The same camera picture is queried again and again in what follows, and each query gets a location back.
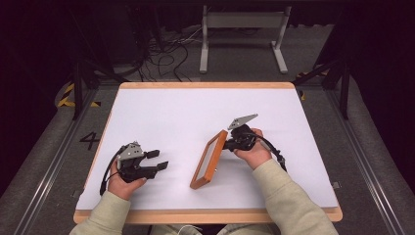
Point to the aluminium floor rail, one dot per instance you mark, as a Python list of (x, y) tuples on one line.
[(55, 163), (368, 182)]

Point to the person's left hand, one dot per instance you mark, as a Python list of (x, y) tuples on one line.
[(120, 189)]

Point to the wooden picture frame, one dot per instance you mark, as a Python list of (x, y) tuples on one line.
[(215, 153)]

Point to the grey table bracket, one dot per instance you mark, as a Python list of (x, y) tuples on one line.
[(75, 194), (336, 185)]

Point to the white metal stand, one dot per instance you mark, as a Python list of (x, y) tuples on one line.
[(243, 20)]

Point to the person's legs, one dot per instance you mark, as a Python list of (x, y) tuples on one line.
[(248, 230)]

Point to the black metal stand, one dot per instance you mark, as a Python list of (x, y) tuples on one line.
[(77, 94), (344, 94)]

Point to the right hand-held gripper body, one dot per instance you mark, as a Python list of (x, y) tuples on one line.
[(243, 137)]

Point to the dark equipment box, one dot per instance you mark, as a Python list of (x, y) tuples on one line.
[(120, 36)]

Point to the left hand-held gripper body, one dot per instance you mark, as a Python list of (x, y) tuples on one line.
[(130, 151)]

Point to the person's right hand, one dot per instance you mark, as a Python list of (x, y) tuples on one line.
[(257, 156)]

